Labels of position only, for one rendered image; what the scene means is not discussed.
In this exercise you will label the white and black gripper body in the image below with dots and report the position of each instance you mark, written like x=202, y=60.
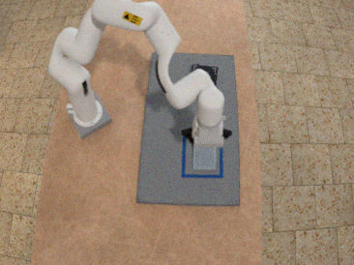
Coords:
x=195, y=127

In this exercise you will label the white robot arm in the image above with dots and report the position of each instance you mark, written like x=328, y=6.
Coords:
x=80, y=47

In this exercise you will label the blue rectangular tape outline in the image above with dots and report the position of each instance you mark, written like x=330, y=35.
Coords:
x=193, y=175

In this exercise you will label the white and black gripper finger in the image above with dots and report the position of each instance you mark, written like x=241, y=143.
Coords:
x=188, y=134
x=226, y=133

